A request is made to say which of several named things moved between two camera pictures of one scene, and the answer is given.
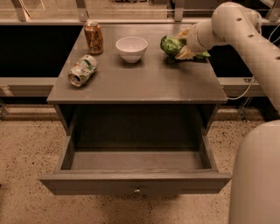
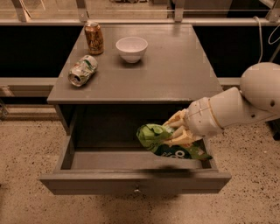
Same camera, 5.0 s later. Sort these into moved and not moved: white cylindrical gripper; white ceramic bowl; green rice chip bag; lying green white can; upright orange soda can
Moved: white cylindrical gripper; green rice chip bag
Not moved: white ceramic bowl; upright orange soda can; lying green white can
